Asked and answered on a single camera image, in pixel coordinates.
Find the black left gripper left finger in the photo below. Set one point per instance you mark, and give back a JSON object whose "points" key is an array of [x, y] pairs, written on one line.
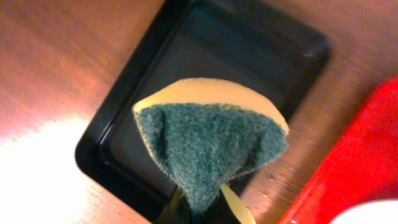
{"points": [[177, 211]]}

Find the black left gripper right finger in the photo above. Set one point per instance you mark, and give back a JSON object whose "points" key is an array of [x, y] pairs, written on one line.
{"points": [[219, 212]]}

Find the green yellow sponge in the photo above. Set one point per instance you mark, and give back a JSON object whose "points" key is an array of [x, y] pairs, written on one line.
{"points": [[204, 132]]}

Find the white plate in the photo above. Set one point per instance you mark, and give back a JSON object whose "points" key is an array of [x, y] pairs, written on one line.
{"points": [[375, 212]]}

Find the red serving tray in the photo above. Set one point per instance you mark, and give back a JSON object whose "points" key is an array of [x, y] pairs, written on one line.
{"points": [[361, 166]]}

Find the black plastic tray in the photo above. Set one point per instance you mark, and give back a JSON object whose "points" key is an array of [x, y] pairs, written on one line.
{"points": [[246, 42]]}

